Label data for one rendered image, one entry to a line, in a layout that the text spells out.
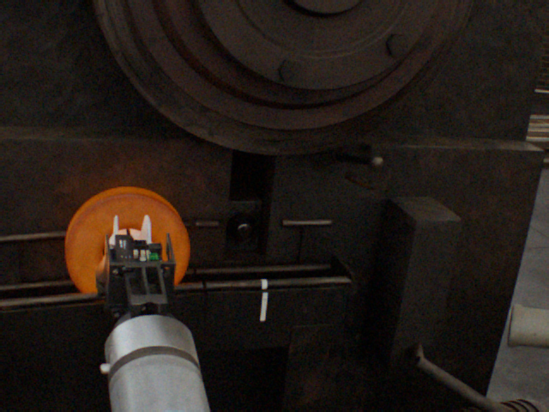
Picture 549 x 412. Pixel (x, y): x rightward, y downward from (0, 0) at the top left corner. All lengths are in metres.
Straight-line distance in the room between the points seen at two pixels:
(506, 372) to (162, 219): 1.57
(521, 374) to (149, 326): 1.72
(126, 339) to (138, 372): 0.05
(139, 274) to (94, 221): 0.14
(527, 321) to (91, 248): 0.58
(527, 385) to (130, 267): 1.67
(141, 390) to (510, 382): 1.70
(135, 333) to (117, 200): 0.23
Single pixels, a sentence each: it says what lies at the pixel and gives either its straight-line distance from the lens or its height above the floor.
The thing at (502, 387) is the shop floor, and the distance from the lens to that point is 2.19.
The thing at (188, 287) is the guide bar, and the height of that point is 0.71.
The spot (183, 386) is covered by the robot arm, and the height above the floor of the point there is 0.74.
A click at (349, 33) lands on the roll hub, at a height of 1.04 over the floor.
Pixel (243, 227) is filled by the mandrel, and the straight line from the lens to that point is 0.99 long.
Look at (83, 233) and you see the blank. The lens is 0.87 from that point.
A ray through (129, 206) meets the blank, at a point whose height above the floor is 0.81.
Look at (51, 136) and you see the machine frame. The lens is 0.91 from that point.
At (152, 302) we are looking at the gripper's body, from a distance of 0.70.
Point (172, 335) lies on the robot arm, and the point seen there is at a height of 0.76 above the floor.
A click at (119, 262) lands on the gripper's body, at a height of 0.79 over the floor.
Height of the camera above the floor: 1.11
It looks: 19 degrees down
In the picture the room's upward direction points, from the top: 6 degrees clockwise
